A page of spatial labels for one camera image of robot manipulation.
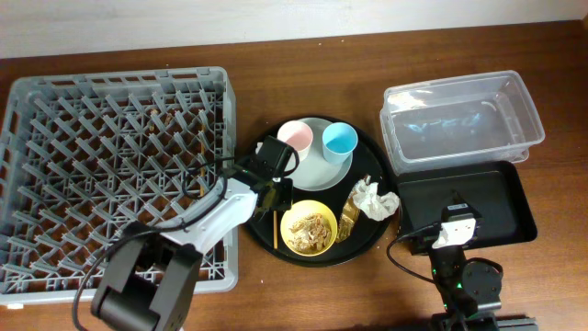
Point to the pink plastic cup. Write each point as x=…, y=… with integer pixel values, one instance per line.
x=298, y=135

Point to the food scraps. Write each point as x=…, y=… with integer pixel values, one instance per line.
x=310, y=234

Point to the black rectangular tray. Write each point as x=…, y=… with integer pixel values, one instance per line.
x=493, y=189

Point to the round black tray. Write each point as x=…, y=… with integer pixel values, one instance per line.
x=367, y=159

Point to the grey plastic dishwasher rack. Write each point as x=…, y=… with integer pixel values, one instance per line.
x=85, y=155

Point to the grey round plate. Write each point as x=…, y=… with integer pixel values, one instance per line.
x=314, y=173

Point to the clear plastic bin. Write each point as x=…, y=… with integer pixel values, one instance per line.
x=458, y=121

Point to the blue plastic cup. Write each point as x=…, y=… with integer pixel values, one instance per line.
x=339, y=140

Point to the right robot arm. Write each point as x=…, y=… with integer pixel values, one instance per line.
x=469, y=287

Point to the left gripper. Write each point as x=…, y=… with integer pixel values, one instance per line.
x=274, y=198

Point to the yellow bowl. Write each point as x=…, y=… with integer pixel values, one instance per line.
x=301, y=209

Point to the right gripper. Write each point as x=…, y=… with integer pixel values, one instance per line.
x=457, y=207

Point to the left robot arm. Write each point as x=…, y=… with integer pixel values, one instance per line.
x=152, y=271

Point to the gold foil wrapper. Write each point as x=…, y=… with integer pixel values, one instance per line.
x=350, y=212

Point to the white napkin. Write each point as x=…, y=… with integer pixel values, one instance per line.
x=376, y=207

